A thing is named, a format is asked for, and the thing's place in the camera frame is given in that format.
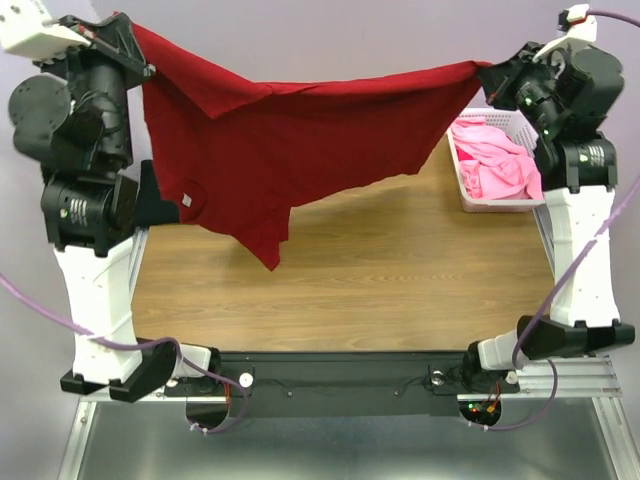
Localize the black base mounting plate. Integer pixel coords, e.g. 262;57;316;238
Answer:
164;351;521;419

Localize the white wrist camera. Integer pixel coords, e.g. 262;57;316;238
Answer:
533;4;597;62
1;0;90;61

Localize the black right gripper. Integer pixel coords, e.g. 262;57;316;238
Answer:
484;40;571;138

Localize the pink t-shirt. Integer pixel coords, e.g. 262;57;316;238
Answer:
450;117;543;201

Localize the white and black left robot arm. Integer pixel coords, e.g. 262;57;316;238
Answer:
1;1;223;403

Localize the red t-shirt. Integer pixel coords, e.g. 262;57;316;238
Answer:
134;26;481;269

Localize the folded black t-shirt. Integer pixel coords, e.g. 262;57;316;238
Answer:
134;160;180;228

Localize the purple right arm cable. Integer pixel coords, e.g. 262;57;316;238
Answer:
469;7;640;431

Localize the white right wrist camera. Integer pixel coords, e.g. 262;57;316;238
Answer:
533;4;597;62

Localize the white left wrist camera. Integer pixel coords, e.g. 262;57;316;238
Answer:
1;0;90;61

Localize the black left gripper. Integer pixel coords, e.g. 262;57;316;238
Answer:
28;9;153;169

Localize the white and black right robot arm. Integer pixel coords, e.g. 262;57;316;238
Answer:
460;42;636;390

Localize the aluminium table frame rail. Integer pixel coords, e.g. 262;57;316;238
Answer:
58;131;626;480

